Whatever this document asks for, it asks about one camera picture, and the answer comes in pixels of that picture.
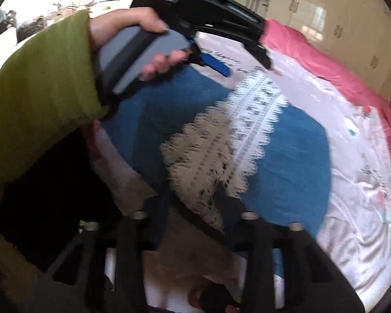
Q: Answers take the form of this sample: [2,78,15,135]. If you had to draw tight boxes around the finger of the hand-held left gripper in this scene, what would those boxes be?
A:
[246,34,273,71]
[185,38,233,78]

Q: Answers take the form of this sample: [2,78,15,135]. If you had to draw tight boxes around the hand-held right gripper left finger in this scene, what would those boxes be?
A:
[46,196,170,313]

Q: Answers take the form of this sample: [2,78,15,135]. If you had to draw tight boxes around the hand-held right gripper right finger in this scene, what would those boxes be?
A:
[214,188,366,313]

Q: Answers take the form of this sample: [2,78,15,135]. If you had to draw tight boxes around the blue denim pants lace trim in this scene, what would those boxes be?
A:
[101,62,333,235]

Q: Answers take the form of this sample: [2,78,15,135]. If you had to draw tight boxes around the person's left forearm green sleeve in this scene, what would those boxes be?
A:
[0,9,102,216]

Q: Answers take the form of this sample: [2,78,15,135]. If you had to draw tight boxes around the person's left hand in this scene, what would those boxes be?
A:
[89,7,184,82]

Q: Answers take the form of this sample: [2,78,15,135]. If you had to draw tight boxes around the pink blanket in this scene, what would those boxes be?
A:
[259,19,391,177]

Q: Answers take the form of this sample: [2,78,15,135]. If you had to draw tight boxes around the white wardrobe doors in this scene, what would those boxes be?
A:
[274,0,391,102]

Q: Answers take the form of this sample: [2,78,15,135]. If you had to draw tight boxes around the person's legs dark trousers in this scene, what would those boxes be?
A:
[0,117,124,235]

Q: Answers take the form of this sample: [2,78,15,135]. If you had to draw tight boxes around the pink strawberry printed quilt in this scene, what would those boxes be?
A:
[88,33,391,304]

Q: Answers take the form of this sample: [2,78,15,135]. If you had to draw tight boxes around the cluttered white desk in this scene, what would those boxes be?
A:
[0,0,144,51]

